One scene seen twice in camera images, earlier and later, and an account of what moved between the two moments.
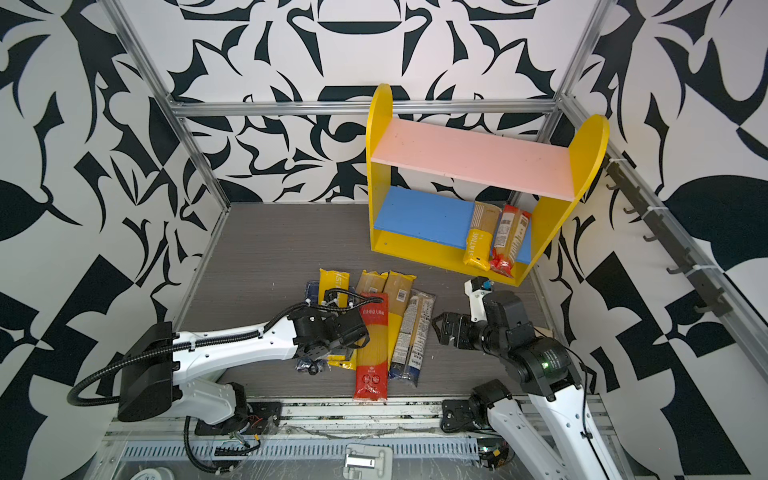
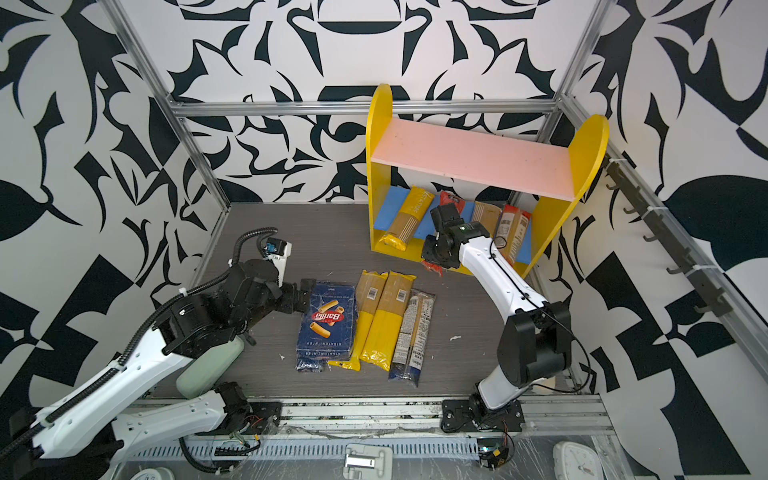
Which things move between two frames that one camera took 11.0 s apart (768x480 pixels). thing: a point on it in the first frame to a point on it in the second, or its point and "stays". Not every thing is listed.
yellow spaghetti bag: [366, 283] stays
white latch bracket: [368, 462] stays
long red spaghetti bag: [371, 375] to [446, 197]
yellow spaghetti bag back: [398, 285] stays
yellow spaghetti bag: [337, 281] to [413, 208]
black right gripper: [462, 337] to [428, 254]
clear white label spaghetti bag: [413, 337] stays
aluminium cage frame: [619, 166] stays
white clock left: [153, 474] stays
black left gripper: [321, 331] to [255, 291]
